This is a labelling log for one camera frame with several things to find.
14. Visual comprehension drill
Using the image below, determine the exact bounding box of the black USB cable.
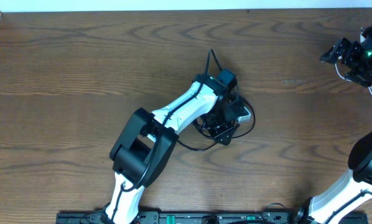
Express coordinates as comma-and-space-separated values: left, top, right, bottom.
176, 93, 256, 153

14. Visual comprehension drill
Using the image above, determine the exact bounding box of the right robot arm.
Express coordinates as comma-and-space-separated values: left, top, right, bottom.
294, 34, 372, 223

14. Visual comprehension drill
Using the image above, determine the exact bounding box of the left camera cable black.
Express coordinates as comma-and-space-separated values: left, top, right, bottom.
111, 49, 224, 223

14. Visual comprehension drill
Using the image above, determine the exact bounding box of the camera cable black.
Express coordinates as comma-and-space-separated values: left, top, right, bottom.
324, 190, 372, 224
111, 49, 224, 223

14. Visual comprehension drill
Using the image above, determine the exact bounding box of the right camera cable black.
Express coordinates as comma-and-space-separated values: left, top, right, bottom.
324, 190, 372, 224

